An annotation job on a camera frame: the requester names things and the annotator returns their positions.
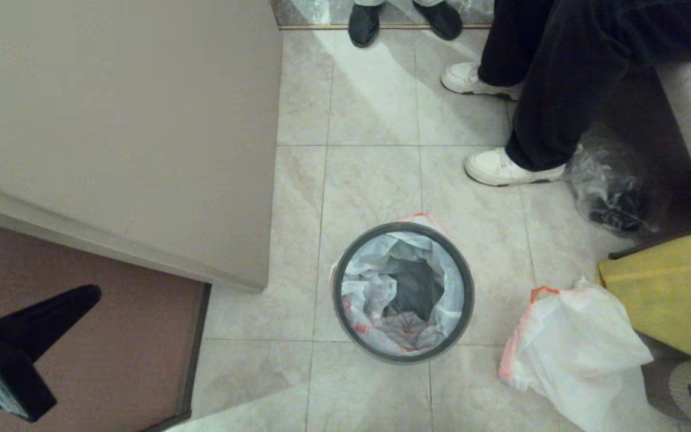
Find grey ribbed rounded object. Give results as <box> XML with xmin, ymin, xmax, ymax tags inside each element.
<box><xmin>639</xmin><ymin>357</ymin><xmax>691</xmax><ymax>432</ymax></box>

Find white bag with red drawstring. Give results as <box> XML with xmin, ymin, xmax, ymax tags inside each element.
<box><xmin>329</xmin><ymin>212</ymin><xmax>466</xmax><ymax>356</ymax></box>

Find clear plastic bag dark contents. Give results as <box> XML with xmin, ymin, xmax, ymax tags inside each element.
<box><xmin>570</xmin><ymin>144</ymin><xmax>664</xmax><ymax>235</ymax></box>

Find yellow bag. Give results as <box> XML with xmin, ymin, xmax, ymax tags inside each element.
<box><xmin>597</xmin><ymin>228</ymin><xmax>691</xmax><ymax>362</ymax></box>

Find translucent red-print trash bag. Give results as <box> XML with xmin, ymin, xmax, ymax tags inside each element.
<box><xmin>500</xmin><ymin>279</ymin><xmax>682</xmax><ymax>432</ymax></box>

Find dark slip-on shoe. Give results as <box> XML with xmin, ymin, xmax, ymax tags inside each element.
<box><xmin>413</xmin><ymin>0</ymin><xmax>464</xmax><ymax>41</ymax></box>
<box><xmin>348</xmin><ymin>2</ymin><xmax>383</xmax><ymax>49</ymax></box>

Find person's leg in black trousers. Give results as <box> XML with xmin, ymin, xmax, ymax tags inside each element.
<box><xmin>477</xmin><ymin>0</ymin><xmax>562</xmax><ymax>88</ymax></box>
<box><xmin>504</xmin><ymin>0</ymin><xmax>691</xmax><ymax>172</ymax></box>

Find black retaining ring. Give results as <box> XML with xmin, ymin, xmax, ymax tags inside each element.
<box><xmin>332</xmin><ymin>222</ymin><xmax>476</xmax><ymax>365</ymax></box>

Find white sneaker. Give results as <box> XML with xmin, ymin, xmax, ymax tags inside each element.
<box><xmin>440</xmin><ymin>61</ymin><xmax>523</xmax><ymax>101</ymax></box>
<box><xmin>464</xmin><ymin>147</ymin><xmax>567</xmax><ymax>187</ymax></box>

